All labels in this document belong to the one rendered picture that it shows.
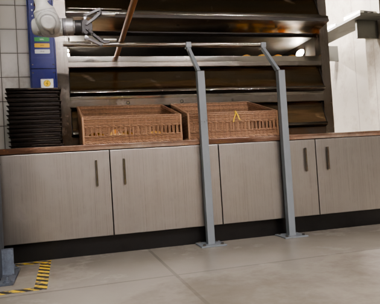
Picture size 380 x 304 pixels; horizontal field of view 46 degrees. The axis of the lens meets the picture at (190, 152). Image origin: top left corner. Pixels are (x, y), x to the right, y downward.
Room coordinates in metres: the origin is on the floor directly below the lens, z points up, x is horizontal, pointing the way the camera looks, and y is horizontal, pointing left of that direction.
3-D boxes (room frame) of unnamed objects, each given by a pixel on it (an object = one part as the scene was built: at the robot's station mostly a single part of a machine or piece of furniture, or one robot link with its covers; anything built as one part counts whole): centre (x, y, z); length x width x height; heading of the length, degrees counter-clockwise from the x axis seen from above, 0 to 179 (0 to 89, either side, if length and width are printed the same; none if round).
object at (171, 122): (2.69, 0.36, 0.72); 0.56 x 0.49 x 0.28; 106
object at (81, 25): (2.36, 0.52, 1.20); 0.09 x 0.07 x 0.08; 103
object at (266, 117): (2.83, -0.21, 0.72); 0.56 x 0.49 x 0.28; 103
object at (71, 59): (3.12, -0.12, 1.16); 1.80 x 0.06 x 0.04; 104
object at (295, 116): (3.09, -0.13, 0.76); 1.79 x 0.11 x 0.19; 104
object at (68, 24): (2.34, 0.59, 1.20); 0.09 x 0.06 x 0.09; 13
